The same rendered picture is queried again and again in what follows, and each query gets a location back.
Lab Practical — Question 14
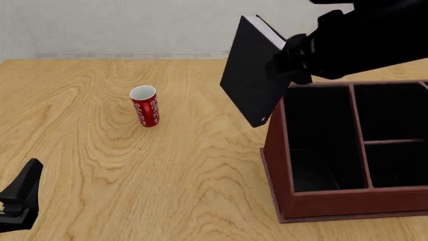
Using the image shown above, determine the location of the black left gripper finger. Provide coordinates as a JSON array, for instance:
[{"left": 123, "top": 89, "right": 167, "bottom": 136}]
[{"left": 0, "top": 158, "right": 44, "bottom": 210}]

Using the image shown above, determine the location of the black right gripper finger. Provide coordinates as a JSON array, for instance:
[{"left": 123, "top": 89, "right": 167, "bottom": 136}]
[{"left": 265, "top": 48, "right": 314, "bottom": 86}]

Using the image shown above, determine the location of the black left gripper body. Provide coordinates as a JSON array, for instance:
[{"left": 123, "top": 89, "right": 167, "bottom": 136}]
[{"left": 0, "top": 199, "right": 39, "bottom": 231}]

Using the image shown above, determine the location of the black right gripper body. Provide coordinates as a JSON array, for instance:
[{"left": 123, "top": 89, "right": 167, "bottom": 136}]
[{"left": 283, "top": 33, "right": 319, "bottom": 76}]

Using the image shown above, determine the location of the black book with white pages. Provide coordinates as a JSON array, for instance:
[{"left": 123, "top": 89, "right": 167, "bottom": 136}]
[{"left": 219, "top": 15, "right": 288, "bottom": 129}]

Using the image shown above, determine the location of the red-brown desk caddy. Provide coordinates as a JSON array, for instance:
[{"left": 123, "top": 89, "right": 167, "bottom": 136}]
[{"left": 259, "top": 79, "right": 428, "bottom": 225}]

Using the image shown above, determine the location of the red mug with white pattern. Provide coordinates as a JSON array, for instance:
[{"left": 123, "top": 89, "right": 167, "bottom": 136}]
[{"left": 129, "top": 84, "right": 161, "bottom": 129}]

